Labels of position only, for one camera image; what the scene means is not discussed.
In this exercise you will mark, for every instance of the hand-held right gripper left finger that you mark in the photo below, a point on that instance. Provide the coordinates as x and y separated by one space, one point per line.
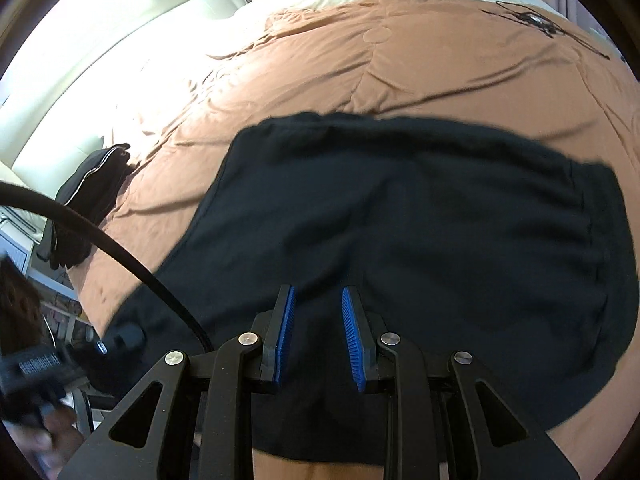
286 330

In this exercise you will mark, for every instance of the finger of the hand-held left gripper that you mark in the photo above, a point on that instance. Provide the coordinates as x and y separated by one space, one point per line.
117 342

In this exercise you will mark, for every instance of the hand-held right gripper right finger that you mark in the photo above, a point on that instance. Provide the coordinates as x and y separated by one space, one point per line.
352 340

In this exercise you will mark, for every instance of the black pants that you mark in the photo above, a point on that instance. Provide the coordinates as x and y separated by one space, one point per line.
425 240

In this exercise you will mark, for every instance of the person's left hand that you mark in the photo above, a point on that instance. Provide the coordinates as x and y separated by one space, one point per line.
60 435

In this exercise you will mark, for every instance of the colourful printed boxes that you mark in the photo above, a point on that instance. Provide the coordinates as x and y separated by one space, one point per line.
60 305

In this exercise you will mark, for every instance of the pile of black clothes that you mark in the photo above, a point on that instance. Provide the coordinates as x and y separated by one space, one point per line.
85 195

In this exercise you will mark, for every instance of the brown blanket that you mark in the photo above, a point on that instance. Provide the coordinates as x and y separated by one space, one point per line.
400 70

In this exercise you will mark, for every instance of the cream padded headboard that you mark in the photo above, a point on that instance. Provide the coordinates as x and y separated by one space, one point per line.
125 20

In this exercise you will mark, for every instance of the small black device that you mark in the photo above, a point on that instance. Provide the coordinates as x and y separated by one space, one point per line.
537 22

